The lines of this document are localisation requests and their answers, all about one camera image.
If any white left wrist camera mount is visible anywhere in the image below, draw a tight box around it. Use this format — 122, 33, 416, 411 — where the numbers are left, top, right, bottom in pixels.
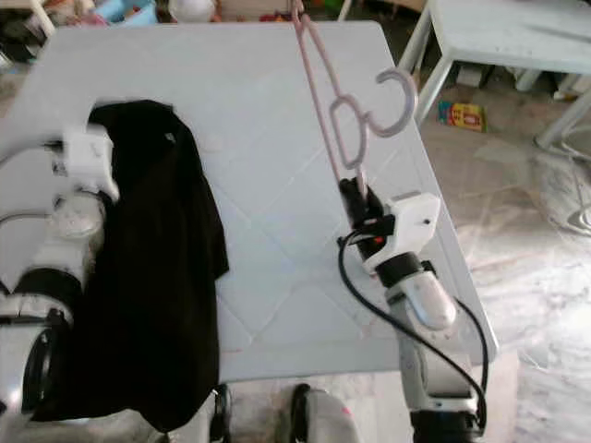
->
63, 125, 119, 202

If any blue plastic basket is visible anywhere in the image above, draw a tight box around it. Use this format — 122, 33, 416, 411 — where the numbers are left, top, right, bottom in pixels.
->
92, 0, 158, 27

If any silver robot leg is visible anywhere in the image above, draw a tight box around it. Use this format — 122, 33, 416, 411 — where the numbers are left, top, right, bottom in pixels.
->
205, 383, 234, 443
289, 383, 366, 443

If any white round object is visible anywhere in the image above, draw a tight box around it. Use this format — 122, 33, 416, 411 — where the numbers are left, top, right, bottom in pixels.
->
168, 0, 218, 24

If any silver left robot leg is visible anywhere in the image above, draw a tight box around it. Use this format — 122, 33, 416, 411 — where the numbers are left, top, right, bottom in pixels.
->
205, 383, 234, 443

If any pink plastic hanger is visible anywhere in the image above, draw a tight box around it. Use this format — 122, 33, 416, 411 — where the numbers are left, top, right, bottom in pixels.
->
291, 0, 418, 250

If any black shirt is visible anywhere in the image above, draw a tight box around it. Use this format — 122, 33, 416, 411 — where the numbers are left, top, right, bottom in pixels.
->
30, 100, 230, 435

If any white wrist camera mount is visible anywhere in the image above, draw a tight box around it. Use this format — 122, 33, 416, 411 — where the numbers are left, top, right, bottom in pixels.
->
63, 125, 119, 202
363, 191, 442, 275

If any silver right robot leg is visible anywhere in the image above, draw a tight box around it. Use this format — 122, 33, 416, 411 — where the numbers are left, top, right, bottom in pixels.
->
289, 383, 366, 443

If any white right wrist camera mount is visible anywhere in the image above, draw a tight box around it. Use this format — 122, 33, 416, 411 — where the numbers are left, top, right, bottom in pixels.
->
363, 191, 442, 275

